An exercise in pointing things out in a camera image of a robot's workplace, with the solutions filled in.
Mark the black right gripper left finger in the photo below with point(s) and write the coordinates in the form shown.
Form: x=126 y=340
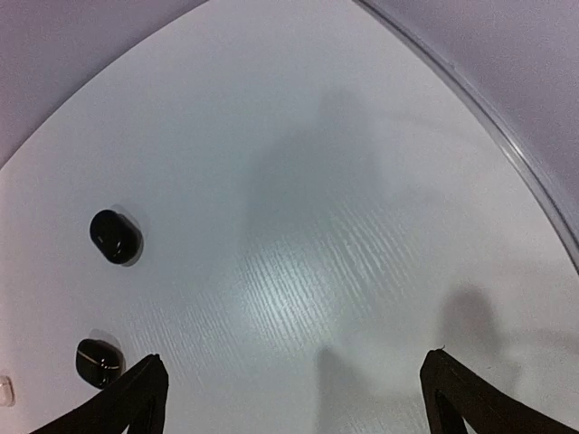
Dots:
x=134 y=403

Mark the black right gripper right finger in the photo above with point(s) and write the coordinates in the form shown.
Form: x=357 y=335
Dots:
x=456 y=398

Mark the large black charging case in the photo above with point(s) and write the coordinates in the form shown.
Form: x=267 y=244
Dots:
x=115 y=236

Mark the small black charging case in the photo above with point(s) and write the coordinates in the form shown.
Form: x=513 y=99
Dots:
x=98 y=363

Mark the right table edge rail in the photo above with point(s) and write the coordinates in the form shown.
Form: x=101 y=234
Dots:
x=489 y=118

